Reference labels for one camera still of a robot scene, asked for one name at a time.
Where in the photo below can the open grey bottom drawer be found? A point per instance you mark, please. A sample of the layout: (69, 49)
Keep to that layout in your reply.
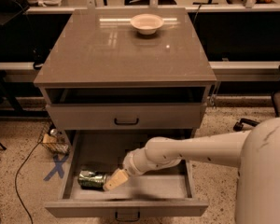
(164, 193)

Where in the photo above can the black wire basket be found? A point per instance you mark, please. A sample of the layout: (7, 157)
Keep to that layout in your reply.
(52, 139)

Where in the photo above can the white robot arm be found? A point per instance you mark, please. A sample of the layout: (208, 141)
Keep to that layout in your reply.
(255, 153)

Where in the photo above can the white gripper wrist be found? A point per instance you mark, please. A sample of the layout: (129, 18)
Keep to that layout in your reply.
(130, 162)

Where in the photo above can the white paper bowl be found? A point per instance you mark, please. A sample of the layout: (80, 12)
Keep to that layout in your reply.
(146, 24)

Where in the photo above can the crushed green soda can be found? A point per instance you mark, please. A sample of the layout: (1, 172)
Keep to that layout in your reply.
(91, 179)

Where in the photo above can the grey drawer cabinet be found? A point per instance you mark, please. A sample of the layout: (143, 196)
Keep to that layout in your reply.
(100, 59)

